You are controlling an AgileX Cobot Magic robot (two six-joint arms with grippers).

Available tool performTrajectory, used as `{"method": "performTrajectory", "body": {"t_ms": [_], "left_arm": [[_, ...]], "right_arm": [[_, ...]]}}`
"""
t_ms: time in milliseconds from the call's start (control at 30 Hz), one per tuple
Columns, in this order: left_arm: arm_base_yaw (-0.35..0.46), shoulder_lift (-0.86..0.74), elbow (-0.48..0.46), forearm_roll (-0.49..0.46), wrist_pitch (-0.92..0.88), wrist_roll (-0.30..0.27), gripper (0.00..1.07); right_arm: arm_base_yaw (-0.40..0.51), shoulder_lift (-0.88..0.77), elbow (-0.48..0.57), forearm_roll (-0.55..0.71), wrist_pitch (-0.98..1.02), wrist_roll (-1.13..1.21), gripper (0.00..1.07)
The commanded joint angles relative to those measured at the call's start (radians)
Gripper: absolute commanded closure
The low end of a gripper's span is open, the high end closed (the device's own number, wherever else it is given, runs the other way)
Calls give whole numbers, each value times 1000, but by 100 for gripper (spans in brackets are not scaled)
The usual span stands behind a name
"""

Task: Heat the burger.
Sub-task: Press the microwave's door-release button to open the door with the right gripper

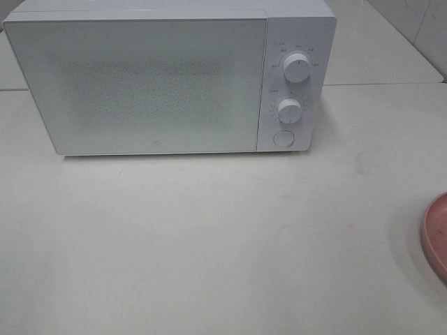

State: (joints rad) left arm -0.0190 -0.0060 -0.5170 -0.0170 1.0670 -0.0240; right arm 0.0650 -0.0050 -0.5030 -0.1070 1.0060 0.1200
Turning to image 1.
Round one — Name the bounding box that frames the upper white rotary knob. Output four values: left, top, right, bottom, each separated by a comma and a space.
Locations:
282, 51, 311, 83

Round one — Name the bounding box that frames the lower white rotary knob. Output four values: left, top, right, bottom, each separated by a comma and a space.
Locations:
277, 98, 303, 124

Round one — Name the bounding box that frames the white microwave oven body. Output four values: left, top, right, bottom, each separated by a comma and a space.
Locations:
2, 1, 337, 154

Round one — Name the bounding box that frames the pink round plate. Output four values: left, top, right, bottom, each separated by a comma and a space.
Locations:
420, 193, 446, 284

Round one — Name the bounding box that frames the white microwave door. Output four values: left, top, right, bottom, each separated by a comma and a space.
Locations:
5, 20, 266, 156

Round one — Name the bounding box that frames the white rotary knob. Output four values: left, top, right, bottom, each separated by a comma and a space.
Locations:
277, 98, 303, 124
282, 51, 311, 83

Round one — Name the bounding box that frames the round white door button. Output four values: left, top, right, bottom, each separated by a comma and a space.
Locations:
273, 131, 295, 147

